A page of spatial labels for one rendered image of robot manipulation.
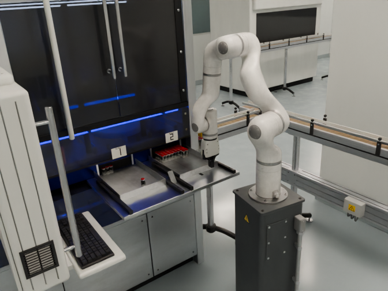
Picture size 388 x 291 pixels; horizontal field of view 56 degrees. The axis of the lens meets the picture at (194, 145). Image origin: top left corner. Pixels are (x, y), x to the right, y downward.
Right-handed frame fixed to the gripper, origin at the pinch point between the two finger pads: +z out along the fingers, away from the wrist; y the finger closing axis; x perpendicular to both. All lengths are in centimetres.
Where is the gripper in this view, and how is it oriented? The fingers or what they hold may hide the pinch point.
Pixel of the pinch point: (211, 163)
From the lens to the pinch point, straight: 204.0
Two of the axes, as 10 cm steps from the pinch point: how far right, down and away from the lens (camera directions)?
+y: -8.1, 2.6, -5.2
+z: 0.6, 9.3, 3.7
